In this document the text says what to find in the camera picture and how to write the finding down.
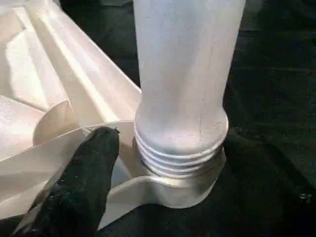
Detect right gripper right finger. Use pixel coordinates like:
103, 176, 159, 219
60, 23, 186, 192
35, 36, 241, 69
202, 133, 316, 237

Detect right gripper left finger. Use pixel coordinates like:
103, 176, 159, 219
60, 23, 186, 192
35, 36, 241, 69
13, 126, 122, 237

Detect white plastic table top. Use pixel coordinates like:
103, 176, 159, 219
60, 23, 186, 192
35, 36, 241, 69
0, 0, 227, 231

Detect white plastic table leg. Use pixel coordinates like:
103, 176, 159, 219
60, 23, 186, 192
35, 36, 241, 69
131, 0, 248, 181

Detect black mat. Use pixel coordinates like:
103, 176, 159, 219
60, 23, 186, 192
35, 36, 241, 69
58, 0, 316, 237

